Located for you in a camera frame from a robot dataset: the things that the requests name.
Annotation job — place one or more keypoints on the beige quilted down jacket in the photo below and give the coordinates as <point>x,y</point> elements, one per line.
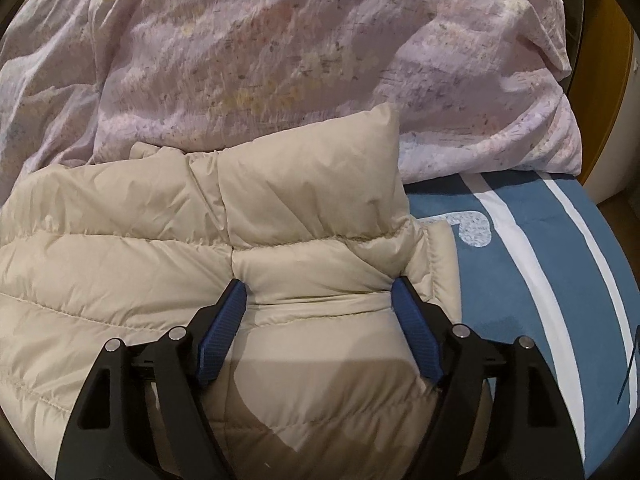
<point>320,382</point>

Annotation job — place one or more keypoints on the blue white striped bedsheet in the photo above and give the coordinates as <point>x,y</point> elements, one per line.
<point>537,258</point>

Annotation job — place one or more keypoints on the lilac floral duvet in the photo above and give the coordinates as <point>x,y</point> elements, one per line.
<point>477,83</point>

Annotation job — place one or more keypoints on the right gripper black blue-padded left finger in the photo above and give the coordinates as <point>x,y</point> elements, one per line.
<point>109,434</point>

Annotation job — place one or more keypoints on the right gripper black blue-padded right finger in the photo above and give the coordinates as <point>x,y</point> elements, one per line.
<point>499,413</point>

